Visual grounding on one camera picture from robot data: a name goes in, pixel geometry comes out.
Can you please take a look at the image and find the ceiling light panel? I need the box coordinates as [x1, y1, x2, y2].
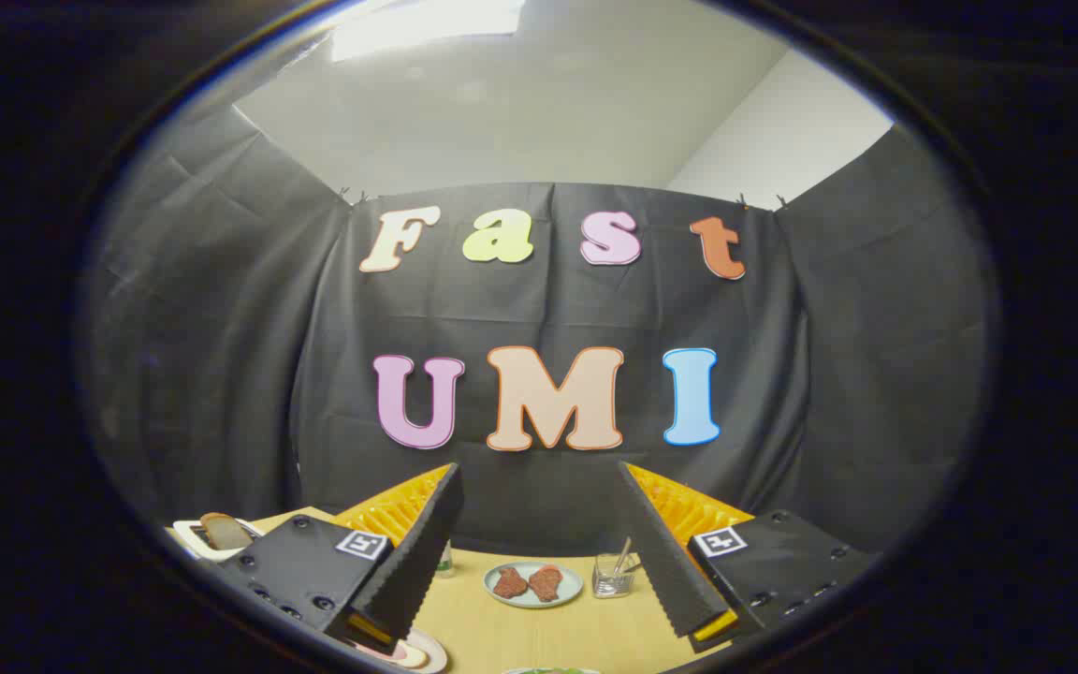
[331, 0, 527, 63]

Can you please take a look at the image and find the clear utensil holder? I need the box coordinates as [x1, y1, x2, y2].
[592, 552, 638, 600]

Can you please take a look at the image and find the white toaster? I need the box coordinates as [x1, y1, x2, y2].
[172, 512, 264, 563]

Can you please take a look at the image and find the pale blue plate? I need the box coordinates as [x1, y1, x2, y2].
[484, 560, 585, 609]

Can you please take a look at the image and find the toasted bread slice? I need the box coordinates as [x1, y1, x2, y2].
[200, 512, 255, 551]

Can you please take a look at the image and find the black backdrop cloth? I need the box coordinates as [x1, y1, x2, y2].
[80, 103, 994, 563]

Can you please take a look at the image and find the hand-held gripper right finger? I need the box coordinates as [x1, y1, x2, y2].
[616, 461, 880, 654]

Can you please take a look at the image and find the beige round plate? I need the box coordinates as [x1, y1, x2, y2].
[352, 627, 449, 674]

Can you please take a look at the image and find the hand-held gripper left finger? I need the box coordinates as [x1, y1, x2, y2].
[217, 462, 465, 656]

